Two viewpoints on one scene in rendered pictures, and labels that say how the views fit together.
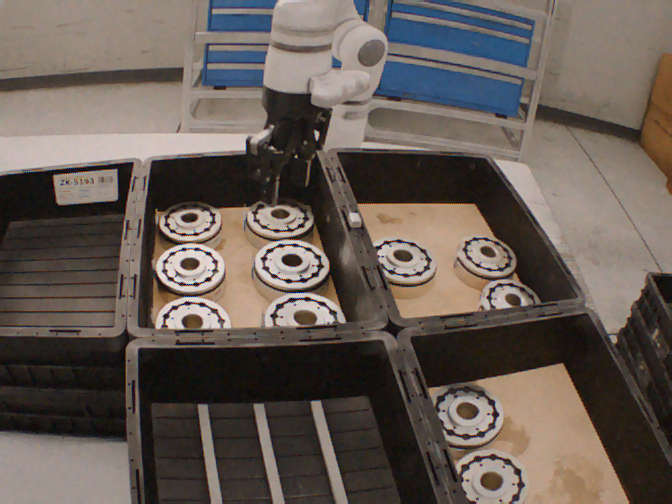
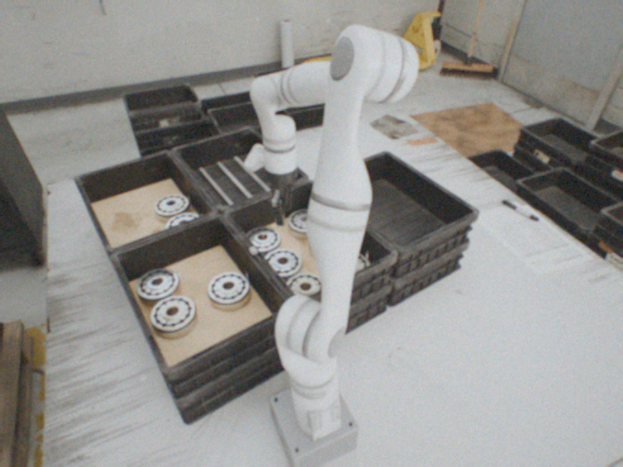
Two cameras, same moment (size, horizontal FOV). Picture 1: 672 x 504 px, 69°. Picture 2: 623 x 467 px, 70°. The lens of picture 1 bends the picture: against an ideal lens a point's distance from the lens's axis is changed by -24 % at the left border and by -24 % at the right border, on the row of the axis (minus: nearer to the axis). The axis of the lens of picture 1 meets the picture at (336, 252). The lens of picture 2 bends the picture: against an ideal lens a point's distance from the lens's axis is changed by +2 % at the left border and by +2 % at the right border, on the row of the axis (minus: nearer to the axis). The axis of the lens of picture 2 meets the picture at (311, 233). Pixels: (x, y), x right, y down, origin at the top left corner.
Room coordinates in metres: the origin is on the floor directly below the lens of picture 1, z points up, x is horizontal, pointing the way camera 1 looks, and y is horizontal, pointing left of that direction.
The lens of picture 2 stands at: (1.48, -0.11, 1.68)
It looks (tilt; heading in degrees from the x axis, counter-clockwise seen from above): 41 degrees down; 163
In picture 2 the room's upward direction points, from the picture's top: straight up
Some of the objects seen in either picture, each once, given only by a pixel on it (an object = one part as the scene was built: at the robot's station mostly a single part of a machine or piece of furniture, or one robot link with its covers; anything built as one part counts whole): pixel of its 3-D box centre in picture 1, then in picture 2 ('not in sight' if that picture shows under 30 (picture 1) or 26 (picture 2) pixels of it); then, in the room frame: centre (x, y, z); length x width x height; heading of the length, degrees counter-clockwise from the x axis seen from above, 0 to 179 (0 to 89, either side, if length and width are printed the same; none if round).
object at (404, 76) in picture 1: (458, 55); not in sight; (2.65, -0.43, 0.60); 0.72 x 0.03 x 0.56; 97
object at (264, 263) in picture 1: (291, 264); (283, 262); (0.67, 0.06, 0.86); 0.10 x 0.10 x 0.01
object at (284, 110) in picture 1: (292, 111); (281, 179); (0.64, 0.07, 1.10); 0.08 x 0.08 x 0.09
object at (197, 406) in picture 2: not in sight; (209, 323); (0.74, -0.16, 0.76); 0.40 x 0.30 x 0.12; 17
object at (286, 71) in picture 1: (312, 62); (272, 151); (0.64, 0.06, 1.17); 0.11 x 0.09 x 0.06; 61
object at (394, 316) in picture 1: (454, 225); (198, 282); (0.74, -0.16, 0.92); 0.40 x 0.30 x 0.02; 17
